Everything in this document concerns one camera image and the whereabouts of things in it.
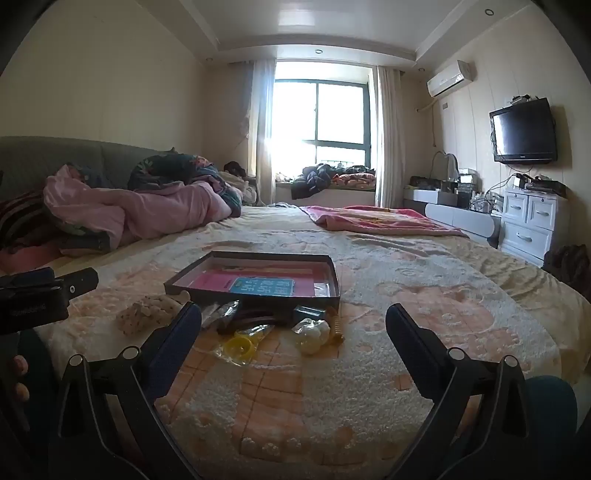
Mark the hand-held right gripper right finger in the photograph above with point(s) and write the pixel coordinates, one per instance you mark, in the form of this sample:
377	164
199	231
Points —
408	350

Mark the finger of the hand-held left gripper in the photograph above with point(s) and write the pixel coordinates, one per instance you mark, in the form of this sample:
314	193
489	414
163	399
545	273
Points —
78	282

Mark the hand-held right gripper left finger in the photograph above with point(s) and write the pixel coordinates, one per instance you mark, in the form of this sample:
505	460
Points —
178	350

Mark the clear plastic packet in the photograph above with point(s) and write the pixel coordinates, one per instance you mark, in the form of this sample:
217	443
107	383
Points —
219	314

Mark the yellow rings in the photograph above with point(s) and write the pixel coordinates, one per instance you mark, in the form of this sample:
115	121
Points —
240	346

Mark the white beaded item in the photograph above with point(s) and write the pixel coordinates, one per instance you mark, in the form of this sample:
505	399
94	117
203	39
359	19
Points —
311	334

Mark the dark cardboard box tray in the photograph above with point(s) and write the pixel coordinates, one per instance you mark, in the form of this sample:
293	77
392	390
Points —
258	277

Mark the person's left hand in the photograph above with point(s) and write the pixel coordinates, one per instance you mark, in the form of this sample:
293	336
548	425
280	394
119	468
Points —
21	371

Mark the orange hair comb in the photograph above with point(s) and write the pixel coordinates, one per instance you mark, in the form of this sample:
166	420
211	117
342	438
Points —
336	330

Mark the pink printed sheet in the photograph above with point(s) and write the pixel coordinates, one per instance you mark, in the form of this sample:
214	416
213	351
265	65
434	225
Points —
212	279

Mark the dark striped cloth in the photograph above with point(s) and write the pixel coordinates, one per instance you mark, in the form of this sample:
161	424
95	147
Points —
23	217

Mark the pink quilt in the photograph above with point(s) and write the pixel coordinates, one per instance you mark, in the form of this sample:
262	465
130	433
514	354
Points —
152	207
171	168

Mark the blue printed card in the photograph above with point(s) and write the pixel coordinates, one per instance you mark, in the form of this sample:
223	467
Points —
262	286

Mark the grey padded headboard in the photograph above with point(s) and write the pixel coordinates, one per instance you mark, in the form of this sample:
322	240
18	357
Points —
55	154

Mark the pink patterned blanket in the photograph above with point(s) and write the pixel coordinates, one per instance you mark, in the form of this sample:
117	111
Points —
383	219

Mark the white grey desk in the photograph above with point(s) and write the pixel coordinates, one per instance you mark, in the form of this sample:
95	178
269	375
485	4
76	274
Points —
457	214

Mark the person's right leg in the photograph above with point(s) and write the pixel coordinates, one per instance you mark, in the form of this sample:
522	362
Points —
551	410

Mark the white drawer cabinet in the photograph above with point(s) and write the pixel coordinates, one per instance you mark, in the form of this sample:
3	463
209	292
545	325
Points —
531	221

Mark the dark brown bag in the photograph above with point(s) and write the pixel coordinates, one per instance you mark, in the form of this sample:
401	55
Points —
570	267

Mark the pile of clothes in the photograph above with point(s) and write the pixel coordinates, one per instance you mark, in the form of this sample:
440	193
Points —
328	177

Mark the sheer white curtain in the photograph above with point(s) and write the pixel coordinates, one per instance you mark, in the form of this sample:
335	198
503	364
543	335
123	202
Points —
263	138
388	138

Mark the black set-top box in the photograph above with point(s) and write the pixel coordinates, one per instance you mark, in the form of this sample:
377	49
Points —
547	187

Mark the window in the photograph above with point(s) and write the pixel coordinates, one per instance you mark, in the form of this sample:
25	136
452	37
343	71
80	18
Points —
318	115

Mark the white air conditioner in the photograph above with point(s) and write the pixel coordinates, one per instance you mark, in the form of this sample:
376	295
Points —
450	78

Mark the black wall television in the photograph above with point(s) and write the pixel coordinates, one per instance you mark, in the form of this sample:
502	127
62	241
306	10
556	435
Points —
524	131

